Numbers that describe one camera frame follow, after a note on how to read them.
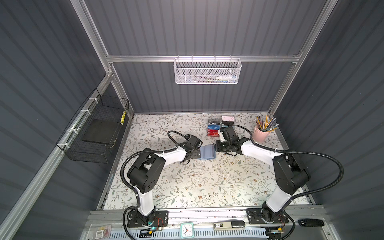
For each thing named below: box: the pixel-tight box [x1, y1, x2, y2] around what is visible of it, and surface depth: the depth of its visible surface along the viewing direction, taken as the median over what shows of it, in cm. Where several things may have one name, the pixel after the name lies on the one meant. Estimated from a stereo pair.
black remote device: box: [298, 218, 325, 227], surface depth 71 cm
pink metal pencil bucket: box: [252, 126, 270, 143], surface depth 100 cm
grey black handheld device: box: [213, 220, 246, 230], surface depth 70 cm
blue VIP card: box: [207, 124, 221, 130], surface depth 107 cm
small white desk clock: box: [180, 222, 194, 239], surface depth 70 cm
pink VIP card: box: [221, 116, 235, 122], surface depth 107 cm
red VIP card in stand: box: [207, 129, 220, 137], surface depth 107 cm
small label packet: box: [95, 225, 112, 240], surface depth 70 cm
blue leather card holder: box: [197, 144, 216, 160], surface depth 98 cm
